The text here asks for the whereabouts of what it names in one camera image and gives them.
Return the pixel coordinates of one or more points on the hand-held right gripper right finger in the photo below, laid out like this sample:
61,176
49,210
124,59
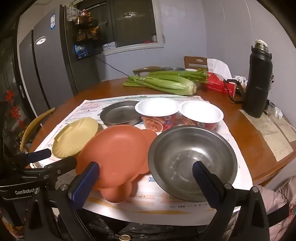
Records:
203,178

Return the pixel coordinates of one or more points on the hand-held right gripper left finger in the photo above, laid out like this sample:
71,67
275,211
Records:
84,183

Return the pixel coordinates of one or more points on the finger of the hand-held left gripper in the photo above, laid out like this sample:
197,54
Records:
39,154
60,165

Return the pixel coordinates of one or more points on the yellow shell-shaped plate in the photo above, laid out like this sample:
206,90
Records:
74,136

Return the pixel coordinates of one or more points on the orange bear-shaped plate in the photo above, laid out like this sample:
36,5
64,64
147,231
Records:
115,153

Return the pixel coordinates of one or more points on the white red noodle bowl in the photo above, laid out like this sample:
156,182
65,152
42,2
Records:
201,112
157,107

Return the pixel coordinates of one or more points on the shallow metal plate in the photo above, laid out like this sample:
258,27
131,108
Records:
120,113

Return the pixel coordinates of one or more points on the wooden armchair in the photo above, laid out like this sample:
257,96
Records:
34,125

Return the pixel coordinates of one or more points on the red floral cloth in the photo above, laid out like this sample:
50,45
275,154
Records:
9,228

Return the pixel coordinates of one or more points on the red paper decoration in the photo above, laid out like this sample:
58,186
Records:
10,102

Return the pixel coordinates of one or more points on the printed newspaper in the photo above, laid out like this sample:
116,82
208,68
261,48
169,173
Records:
89,107

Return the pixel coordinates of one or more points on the pink quilted clothing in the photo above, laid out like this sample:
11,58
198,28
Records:
277,201

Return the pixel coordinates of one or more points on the beige paper sheet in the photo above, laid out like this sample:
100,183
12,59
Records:
270,136

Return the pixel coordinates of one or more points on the grey refrigerator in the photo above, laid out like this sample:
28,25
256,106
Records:
53,69

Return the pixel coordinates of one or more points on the red tissue box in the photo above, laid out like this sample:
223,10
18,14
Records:
217,87

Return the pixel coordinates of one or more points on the large celery bunch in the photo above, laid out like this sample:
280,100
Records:
166,84

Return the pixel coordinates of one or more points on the crumpled white wrapper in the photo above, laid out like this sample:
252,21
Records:
240,80

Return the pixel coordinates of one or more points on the leafy celery bunch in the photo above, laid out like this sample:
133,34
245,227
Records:
185,74

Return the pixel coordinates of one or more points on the black thermos flask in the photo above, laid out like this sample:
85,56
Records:
256,81

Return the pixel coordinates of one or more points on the blue box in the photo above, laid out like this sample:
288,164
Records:
81,51

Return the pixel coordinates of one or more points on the metal basin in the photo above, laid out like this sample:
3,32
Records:
172,68

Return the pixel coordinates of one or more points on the wooden chair with cutout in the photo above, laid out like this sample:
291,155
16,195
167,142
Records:
192,62

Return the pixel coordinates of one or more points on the black fridge side rack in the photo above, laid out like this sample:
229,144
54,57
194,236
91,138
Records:
92,46

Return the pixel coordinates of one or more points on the brown spotted pouch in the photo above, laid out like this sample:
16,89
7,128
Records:
272,78

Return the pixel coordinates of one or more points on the curved back wooden chair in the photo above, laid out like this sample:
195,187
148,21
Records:
145,69

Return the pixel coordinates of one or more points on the white flat packet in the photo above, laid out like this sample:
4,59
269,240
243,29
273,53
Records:
109,46

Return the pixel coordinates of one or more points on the yellow snack packet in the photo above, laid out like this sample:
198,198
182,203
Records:
93,32

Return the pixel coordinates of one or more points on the blue white fridge label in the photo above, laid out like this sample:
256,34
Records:
53,20

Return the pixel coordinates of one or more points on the red cap sauce bottle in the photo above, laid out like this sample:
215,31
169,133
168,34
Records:
84,16

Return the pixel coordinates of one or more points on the small sill bottle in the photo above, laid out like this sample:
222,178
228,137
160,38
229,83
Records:
153,38

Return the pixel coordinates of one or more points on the white framed window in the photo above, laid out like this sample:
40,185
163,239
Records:
134,23

